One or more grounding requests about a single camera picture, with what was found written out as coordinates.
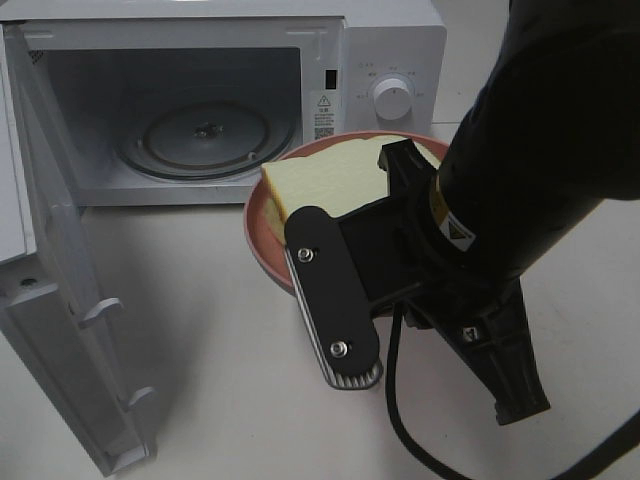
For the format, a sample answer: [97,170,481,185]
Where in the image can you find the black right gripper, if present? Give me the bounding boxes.
[334,139,550,426]

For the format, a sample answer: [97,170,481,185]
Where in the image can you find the toast bread sandwich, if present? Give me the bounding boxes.
[260,135,444,246]

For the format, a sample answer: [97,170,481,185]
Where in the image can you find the pink round plate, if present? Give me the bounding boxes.
[244,131,448,292]

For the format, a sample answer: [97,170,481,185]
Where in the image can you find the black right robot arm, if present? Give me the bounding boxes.
[340,1,639,425]

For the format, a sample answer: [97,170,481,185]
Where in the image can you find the upper white round knob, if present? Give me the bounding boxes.
[371,73,414,121]

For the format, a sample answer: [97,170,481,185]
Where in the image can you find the white warning label sticker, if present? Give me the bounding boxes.
[310,90,339,140]

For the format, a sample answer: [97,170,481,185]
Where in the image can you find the glass microwave turntable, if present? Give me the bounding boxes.
[118,100,298,181]

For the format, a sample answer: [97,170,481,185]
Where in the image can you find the white microwave oven body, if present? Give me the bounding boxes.
[1,1,447,207]

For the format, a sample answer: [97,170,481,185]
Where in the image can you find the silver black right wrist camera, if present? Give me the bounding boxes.
[284,206,383,391]

